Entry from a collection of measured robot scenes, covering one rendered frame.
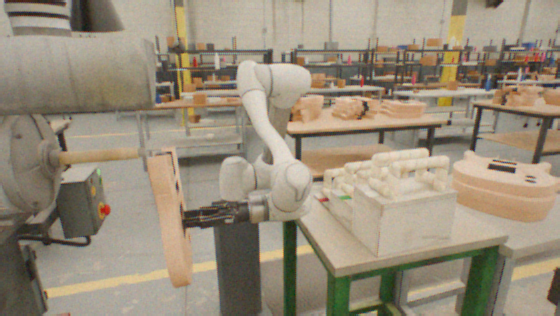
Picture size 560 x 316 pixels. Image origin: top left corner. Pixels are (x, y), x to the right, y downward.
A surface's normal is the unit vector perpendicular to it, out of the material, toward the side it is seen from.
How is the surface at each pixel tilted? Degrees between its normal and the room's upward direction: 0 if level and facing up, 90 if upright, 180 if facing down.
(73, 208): 90
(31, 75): 90
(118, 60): 90
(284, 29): 90
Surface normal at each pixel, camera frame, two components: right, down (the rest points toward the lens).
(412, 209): 0.31, 0.29
